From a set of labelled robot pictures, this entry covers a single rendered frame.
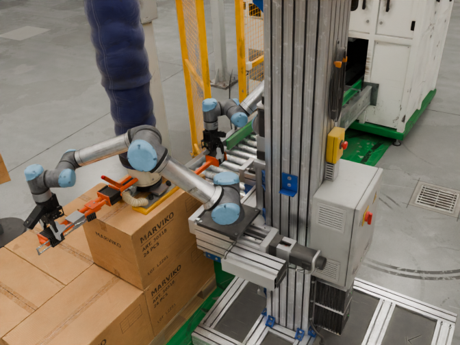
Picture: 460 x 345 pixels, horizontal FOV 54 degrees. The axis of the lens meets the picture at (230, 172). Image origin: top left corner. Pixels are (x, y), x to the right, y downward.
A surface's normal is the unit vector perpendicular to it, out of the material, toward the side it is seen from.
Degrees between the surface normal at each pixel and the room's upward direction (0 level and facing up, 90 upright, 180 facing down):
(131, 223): 0
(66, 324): 0
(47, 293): 0
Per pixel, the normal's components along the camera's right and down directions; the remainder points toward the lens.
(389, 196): -0.05, -0.83
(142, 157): -0.12, 0.48
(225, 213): 0.08, 0.63
